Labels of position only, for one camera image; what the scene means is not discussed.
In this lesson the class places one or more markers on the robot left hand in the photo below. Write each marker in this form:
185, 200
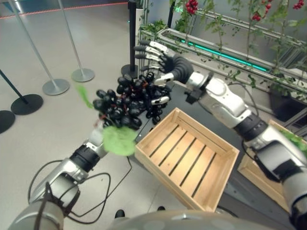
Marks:
159, 100

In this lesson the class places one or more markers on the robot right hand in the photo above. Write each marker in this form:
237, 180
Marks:
178, 68

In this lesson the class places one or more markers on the dark artificial grape bunch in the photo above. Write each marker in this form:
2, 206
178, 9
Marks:
120, 107

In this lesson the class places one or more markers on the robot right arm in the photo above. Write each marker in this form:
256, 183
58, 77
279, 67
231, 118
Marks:
223, 100

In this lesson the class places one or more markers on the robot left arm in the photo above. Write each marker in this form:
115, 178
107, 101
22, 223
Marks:
60, 172

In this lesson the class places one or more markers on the green light strip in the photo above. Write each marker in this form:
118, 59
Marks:
223, 55

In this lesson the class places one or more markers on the green leafy bush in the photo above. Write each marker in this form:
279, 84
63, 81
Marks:
156, 26

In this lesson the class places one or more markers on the green tomato vine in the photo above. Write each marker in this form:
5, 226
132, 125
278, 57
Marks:
219, 28
287, 48
251, 36
185, 21

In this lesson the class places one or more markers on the red tomato cluster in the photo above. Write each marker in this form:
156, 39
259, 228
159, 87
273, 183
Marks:
192, 6
298, 4
267, 7
256, 17

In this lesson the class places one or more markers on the empty slatted wooden crate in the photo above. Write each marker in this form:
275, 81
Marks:
189, 158

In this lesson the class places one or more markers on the silver stanchion with round base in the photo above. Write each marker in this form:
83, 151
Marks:
82, 74
55, 86

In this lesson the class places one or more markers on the dark robot foot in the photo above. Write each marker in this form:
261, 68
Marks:
120, 213
161, 208

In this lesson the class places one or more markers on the black planter box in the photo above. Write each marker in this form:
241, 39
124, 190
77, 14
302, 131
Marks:
285, 105

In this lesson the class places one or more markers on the grey robot torso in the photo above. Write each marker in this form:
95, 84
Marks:
192, 221

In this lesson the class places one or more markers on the wooden crate with greens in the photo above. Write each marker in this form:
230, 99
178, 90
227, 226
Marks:
261, 177

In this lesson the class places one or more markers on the black stanchion with round base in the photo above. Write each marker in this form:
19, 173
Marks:
27, 104

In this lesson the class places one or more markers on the green leafy plant bunch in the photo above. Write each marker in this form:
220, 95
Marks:
296, 141

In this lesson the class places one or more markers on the black round stanchion base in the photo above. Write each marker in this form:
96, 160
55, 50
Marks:
6, 121

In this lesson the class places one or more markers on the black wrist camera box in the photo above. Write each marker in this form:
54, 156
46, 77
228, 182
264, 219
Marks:
193, 95

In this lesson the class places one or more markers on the tall black stanchion post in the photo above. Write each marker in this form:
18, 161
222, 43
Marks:
132, 36

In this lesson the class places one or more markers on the aluminium plant frame rack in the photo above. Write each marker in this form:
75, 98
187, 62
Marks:
239, 61

